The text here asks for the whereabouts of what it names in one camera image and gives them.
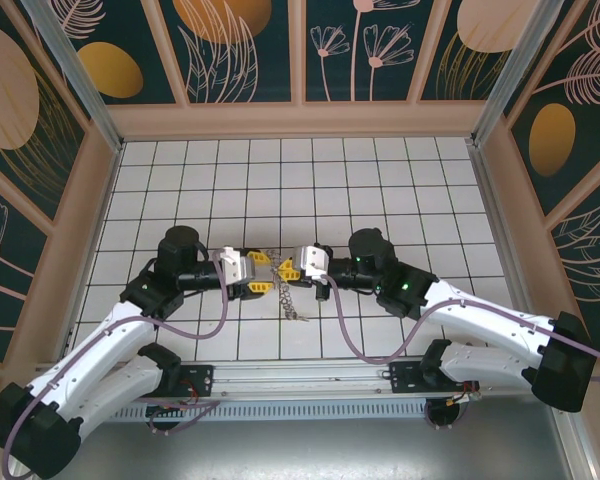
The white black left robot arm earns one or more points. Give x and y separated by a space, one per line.
105 345

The aluminium table edge rail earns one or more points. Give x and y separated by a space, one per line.
500 240

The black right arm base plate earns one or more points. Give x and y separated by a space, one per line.
402 377

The grey metal panel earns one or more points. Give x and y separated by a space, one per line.
300 455

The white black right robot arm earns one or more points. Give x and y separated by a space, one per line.
480 320

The aluminium frame post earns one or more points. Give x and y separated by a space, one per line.
80 85
515 65

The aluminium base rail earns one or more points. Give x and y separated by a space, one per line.
300 375

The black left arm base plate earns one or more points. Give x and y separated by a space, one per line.
200 380

